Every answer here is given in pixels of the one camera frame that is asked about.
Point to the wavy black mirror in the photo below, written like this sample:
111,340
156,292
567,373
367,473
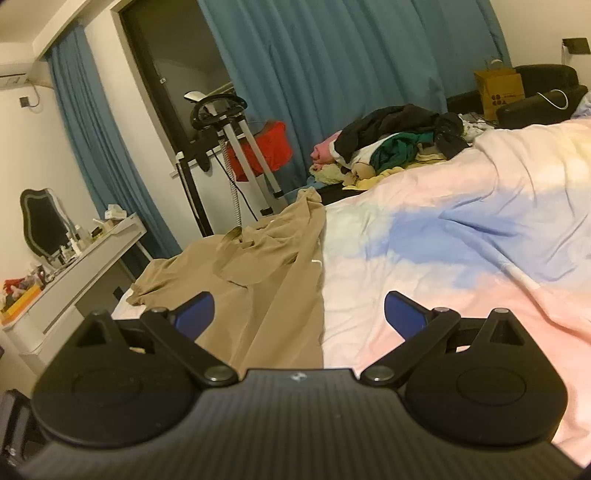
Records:
41,226

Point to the garment steamer stand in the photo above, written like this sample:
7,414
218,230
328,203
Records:
217,108

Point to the red pink small items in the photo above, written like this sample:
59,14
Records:
14,284

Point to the white dressing table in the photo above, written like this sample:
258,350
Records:
92,272

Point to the black sofa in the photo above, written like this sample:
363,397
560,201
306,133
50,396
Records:
545,76

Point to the yellow paper bag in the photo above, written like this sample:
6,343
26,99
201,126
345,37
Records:
501,94

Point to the group of cosmetic bottles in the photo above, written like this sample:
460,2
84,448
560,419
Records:
76,240

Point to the yellow box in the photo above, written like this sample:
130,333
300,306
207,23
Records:
23,300

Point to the pile of mixed clothes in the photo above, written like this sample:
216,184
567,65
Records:
392,124

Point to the narrow blue curtain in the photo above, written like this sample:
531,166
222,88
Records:
101,152

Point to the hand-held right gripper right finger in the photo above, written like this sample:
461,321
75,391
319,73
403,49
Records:
401,314

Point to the white air conditioner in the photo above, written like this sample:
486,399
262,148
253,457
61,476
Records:
14,81

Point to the dark window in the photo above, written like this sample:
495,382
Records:
184,50

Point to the white black upright rack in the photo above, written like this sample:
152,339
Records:
194,194

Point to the wide blue curtain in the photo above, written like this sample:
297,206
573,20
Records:
346,55

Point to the dark ribbed object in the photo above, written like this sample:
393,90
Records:
16,424

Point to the pastel tie-dye bed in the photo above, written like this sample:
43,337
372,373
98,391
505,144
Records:
461,230

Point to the tan printed t-shirt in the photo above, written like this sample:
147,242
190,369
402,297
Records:
268,300

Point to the red hanging garment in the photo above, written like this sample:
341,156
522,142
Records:
274,147

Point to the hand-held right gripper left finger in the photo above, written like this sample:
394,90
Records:
198,314

